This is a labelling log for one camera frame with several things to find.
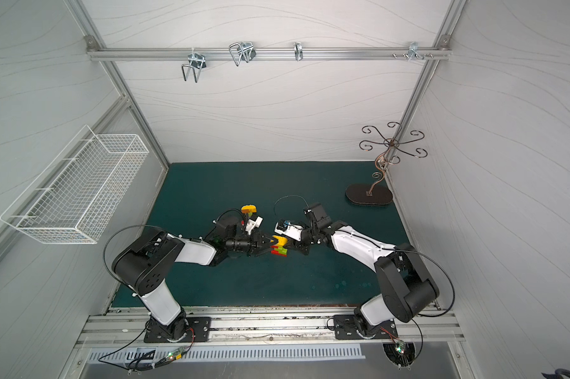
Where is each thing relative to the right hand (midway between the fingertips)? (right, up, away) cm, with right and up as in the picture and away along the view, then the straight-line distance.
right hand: (288, 238), depth 87 cm
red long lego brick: (-5, -6, +1) cm, 7 cm away
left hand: (-4, -2, -4) cm, 6 cm away
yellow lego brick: (-2, -1, -3) cm, 3 cm away
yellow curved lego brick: (-16, +10, +15) cm, 24 cm away
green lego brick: (-3, -4, -1) cm, 5 cm away
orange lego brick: (-19, +9, +14) cm, 25 cm away
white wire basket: (-63, +14, -19) cm, 67 cm away
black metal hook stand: (+35, +16, +21) cm, 44 cm away
